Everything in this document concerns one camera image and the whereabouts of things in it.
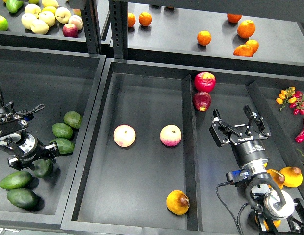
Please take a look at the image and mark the pale yellow pear back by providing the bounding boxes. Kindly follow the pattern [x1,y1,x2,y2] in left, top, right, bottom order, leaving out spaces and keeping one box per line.
[24,3,41,18]

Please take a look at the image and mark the black tray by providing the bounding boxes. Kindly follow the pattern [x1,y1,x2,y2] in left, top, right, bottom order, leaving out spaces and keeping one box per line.
[0,46,106,230]
[61,59,304,235]

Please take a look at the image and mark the pink apple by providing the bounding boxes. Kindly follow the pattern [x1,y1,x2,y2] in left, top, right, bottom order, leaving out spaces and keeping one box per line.
[160,125,182,147]
[113,124,136,148]

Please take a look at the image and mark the pale yellow pear middle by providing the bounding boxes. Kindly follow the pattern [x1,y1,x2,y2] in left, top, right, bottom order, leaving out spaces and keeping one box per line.
[39,11,56,27]

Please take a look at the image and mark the dark green avocado corner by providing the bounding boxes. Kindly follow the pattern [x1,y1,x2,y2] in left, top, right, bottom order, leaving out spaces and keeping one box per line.
[7,188,39,209]

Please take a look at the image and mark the yellow pear centre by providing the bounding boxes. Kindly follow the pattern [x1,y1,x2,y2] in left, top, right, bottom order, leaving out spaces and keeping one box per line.
[267,169,285,189]

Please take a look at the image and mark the large orange on shelf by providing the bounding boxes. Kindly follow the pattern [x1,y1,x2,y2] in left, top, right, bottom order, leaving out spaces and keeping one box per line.
[237,20,255,39]

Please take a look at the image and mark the pale yellow pear left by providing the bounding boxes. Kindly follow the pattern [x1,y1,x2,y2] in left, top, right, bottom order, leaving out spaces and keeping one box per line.
[21,13,37,30]

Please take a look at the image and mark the black shelf post right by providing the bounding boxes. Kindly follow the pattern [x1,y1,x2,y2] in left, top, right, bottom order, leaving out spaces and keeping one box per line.
[109,0,128,59]

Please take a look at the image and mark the cherry tomato bunch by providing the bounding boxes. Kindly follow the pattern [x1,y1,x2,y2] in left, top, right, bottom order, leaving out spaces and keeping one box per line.
[276,87,304,115]

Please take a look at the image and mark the green avocado lower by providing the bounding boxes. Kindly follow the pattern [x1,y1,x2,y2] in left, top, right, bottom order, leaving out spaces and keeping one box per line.
[50,138,75,155]

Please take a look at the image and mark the small orange right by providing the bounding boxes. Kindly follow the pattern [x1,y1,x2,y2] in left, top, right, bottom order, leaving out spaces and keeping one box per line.
[245,39,259,54]

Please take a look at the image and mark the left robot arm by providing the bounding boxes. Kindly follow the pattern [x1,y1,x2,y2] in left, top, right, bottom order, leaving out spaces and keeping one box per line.
[0,88,60,171]

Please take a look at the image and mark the orange on shelf middle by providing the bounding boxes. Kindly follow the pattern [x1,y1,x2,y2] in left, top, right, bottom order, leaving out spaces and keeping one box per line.
[197,30,211,46]

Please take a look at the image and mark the pale yellow pear right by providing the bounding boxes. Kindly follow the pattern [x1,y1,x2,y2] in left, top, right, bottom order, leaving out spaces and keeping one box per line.
[55,7,71,24]

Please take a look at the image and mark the red apple on shelf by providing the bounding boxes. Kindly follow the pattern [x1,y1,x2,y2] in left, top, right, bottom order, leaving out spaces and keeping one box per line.
[62,23,79,38]

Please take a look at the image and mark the orange at shelf top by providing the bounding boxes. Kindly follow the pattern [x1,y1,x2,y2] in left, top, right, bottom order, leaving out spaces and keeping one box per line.
[227,14,242,24]

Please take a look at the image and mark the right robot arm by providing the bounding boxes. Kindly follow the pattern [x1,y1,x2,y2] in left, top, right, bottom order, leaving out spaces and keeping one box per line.
[209,105,304,235]

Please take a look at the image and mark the orange front right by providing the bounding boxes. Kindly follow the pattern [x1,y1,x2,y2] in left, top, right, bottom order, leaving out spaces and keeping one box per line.
[233,44,253,57]

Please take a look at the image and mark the yellow pear with brown end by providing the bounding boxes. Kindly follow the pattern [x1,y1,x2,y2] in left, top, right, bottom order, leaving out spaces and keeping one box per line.
[166,190,190,215]

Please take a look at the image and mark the green apple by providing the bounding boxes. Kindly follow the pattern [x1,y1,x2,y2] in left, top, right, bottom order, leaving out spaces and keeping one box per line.
[0,15,9,31]

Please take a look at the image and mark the dark red apple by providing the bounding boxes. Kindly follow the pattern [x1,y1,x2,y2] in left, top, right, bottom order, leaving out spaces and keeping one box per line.
[193,91,211,112]

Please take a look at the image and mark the orange on shelf left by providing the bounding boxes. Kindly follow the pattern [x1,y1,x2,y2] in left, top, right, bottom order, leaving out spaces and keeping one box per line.
[128,12,136,28]

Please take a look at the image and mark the green avocado middle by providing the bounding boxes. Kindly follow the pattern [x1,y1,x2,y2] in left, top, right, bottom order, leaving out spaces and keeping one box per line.
[52,123,73,139]

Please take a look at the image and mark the dark green avocado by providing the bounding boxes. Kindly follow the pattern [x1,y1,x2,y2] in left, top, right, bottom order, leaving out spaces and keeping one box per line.
[33,159,53,178]

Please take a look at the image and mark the bright red apple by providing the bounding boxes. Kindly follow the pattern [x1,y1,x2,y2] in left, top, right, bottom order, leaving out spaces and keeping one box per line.
[194,71,216,93]

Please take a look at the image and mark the black left tray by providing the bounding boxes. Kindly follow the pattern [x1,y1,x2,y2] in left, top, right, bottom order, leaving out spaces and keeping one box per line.
[0,46,106,230]

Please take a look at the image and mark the pale yellow pear front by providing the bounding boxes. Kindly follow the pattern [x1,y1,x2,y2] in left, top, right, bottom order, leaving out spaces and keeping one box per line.
[30,19,50,35]

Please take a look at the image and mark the pink apple right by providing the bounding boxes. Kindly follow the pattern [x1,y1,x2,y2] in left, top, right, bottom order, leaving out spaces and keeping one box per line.
[160,125,182,147]

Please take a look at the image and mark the black centre tray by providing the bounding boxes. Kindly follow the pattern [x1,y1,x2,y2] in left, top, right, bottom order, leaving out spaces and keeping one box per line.
[61,59,304,235]

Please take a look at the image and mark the black shelf post left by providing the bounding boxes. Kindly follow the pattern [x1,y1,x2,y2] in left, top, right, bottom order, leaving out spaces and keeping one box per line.
[81,0,101,54]

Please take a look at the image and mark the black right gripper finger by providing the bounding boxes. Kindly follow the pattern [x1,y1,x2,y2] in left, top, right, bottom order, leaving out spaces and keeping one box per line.
[213,109,238,136]
[243,105,265,135]

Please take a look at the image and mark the light green avocado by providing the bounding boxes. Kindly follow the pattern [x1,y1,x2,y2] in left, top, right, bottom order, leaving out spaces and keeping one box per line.
[0,171,33,190]

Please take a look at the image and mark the pink apple left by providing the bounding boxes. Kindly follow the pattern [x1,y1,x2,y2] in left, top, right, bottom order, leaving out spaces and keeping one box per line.
[113,124,136,148]

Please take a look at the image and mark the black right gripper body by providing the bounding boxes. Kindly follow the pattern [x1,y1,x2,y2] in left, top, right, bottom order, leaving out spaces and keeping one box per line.
[209,126,272,172]

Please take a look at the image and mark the pink peach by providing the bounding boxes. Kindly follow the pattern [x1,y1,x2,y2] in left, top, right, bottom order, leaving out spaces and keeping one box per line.
[68,15,83,31]

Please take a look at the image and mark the pale yellow pear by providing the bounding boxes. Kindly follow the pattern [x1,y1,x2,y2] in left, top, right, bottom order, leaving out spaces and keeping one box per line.
[24,3,41,18]
[30,19,50,35]
[21,13,37,30]
[39,11,56,27]
[55,7,71,24]

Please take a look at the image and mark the green avocado top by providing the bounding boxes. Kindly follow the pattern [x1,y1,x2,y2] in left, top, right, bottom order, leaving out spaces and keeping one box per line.
[63,111,82,129]

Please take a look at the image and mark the black shelf post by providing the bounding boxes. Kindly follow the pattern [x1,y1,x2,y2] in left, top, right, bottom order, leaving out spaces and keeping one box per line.
[81,0,101,54]
[109,0,128,59]

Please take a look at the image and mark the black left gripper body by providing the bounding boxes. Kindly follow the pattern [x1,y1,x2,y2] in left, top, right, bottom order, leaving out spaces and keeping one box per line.
[7,133,60,169]

